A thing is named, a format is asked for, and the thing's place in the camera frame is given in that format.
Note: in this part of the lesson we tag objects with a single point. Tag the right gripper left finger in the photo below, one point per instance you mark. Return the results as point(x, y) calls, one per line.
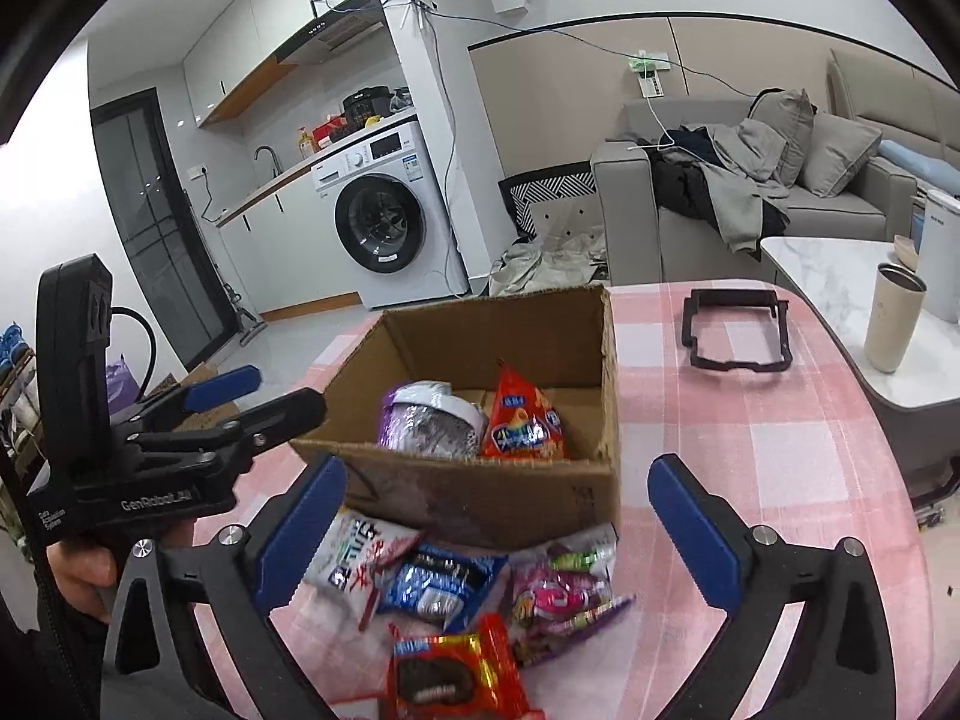
point(156, 664)

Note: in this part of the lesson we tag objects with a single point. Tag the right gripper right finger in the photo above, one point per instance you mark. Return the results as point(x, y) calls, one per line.
point(839, 663)

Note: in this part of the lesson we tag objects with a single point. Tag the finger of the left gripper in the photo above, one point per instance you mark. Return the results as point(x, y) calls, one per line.
point(231, 445)
point(169, 408)

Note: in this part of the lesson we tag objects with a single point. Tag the silver purple chip bag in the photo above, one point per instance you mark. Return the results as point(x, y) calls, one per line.
point(427, 418)

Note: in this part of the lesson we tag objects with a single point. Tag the red cookie snack pack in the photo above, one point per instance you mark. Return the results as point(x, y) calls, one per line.
point(469, 675)

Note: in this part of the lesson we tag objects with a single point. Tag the person's left hand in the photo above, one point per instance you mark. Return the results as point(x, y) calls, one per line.
point(85, 574)

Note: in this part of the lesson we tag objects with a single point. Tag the black glass door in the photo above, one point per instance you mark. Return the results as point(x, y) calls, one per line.
point(156, 222)

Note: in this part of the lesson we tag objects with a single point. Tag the white kitchen counter cabinet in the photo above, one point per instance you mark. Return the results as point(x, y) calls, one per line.
point(282, 241)

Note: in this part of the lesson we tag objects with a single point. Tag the orange noodle snack bag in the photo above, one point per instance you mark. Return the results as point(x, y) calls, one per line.
point(354, 560)

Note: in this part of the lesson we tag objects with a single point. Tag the kitchen faucet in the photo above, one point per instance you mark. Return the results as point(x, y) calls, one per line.
point(270, 160)

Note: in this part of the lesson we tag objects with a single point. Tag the blue oreo cookie pack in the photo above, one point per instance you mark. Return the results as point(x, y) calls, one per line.
point(441, 587)

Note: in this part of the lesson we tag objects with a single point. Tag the white marble coffee table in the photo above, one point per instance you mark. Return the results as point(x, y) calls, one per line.
point(917, 405)

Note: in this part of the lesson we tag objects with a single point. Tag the white washing machine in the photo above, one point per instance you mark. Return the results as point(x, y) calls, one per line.
point(390, 218)

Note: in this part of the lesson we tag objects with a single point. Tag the brown cardboard box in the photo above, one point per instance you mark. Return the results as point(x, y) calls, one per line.
point(561, 341)

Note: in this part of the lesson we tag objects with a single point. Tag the purple candy bag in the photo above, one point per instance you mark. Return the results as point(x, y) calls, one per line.
point(562, 593)

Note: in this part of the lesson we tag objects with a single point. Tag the black rice cooker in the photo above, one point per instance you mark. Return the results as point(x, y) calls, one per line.
point(367, 102)

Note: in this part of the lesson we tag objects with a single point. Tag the beige tumbler cup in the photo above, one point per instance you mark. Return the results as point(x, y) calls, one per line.
point(898, 300)

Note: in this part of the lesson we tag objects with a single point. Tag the range hood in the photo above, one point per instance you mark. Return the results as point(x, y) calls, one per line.
point(340, 28)

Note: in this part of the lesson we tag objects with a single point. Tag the beige crumpled cloth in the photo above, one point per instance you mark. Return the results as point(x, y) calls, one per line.
point(554, 262)

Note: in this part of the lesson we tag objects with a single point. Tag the white electric kettle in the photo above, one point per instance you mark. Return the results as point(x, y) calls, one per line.
point(939, 255)

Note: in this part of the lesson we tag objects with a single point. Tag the grey sofa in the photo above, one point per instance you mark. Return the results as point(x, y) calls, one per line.
point(648, 244)

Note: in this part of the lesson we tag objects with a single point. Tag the light blue pillow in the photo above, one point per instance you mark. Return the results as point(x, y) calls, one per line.
point(937, 173)

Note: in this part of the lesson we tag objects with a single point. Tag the dark clothes pile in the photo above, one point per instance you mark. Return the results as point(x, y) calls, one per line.
point(723, 175)

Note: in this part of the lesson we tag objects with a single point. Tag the grey cushion right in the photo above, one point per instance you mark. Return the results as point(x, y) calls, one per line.
point(839, 149)

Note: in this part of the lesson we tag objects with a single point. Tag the grey cushion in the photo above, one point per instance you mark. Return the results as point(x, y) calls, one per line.
point(839, 149)
point(791, 114)

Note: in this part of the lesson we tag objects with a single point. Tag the grey cushion left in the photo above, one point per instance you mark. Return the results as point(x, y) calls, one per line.
point(791, 114)

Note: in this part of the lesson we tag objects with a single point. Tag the black plastic frame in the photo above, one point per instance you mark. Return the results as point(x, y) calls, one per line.
point(737, 329)

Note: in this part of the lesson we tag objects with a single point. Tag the white wall socket charger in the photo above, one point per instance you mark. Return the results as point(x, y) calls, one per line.
point(648, 68)

